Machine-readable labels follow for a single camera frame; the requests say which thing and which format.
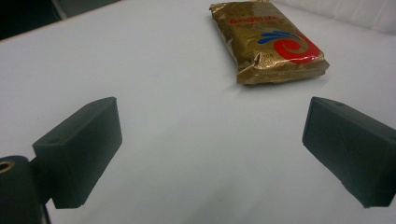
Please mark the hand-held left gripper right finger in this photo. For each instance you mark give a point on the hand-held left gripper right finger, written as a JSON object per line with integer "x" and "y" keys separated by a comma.
{"x": 351, "y": 149}

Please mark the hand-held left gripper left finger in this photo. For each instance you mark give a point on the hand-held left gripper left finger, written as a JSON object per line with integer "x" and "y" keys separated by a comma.
{"x": 77, "y": 152}

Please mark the gold foil packet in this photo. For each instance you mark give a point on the gold foil packet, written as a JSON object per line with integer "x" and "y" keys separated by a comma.
{"x": 271, "y": 43}

